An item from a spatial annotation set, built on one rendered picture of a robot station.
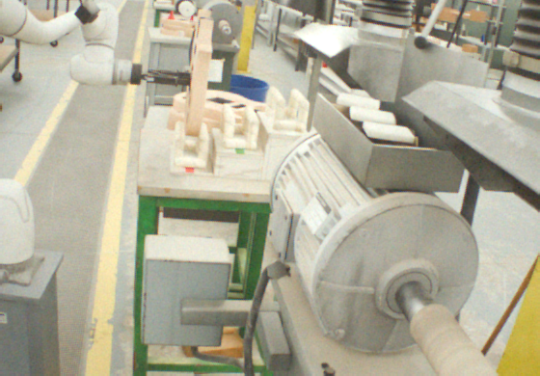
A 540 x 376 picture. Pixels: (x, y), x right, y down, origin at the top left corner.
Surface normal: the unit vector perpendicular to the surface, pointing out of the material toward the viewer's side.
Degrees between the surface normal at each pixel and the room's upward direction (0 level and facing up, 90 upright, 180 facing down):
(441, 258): 84
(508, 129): 38
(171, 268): 90
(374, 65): 90
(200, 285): 90
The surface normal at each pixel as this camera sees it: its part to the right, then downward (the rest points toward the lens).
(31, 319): 0.73, 0.32
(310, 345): 0.14, -0.93
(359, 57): 0.18, 0.36
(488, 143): -0.49, -0.77
